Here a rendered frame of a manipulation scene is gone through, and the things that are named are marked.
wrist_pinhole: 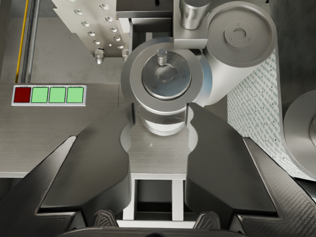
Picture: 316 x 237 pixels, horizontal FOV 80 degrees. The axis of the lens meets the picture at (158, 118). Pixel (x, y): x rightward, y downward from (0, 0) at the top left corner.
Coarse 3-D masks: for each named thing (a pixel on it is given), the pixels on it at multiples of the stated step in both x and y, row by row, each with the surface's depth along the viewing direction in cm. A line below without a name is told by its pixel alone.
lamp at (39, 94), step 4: (36, 88) 64; (40, 88) 64; (44, 88) 64; (36, 92) 64; (40, 92) 64; (44, 92) 64; (32, 96) 64; (36, 96) 64; (40, 96) 64; (44, 96) 64; (32, 100) 64; (36, 100) 64; (40, 100) 64; (44, 100) 64
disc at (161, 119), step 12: (144, 48) 31; (132, 60) 31; (204, 60) 31; (204, 72) 30; (204, 84) 30; (132, 96) 30; (204, 96) 30; (144, 108) 30; (156, 120) 29; (168, 120) 29; (180, 120) 29
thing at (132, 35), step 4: (132, 24) 33; (132, 28) 33; (132, 32) 32; (136, 32) 38; (140, 32) 44; (144, 32) 54; (132, 36) 32; (136, 36) 38; (140, 36) 44; (144, 36) 54; (132, 40) 32; (136, 40) 38; (140, 40) 44; (144, 40) 54; (132, 44) 32; (136, 44) 38; (140, 44) 44; (132, 48) 32
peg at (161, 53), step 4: (160, 48) 26; (164, 48) 26; (160, 52) 26; (164, 52) 26; (160, 56) 26; (164, 56) 26; (160, 60) 27; (164, 60) 27; (160, 64) 28; (164, 64) 29
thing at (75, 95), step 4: (68, 88) 64; (72, 88) 64; (76, 88) 64; (80, 88) 64; (68, 92) 64; (72, 92) 64; (76, 92) 64; (80, 92) 64; (68, 96) 64; (72, 96) 64; (76, 96) 64; (80, 96) 64; (68, 100) 63; (72, 100) 63; (76, 100) 63; (80, 100) 63
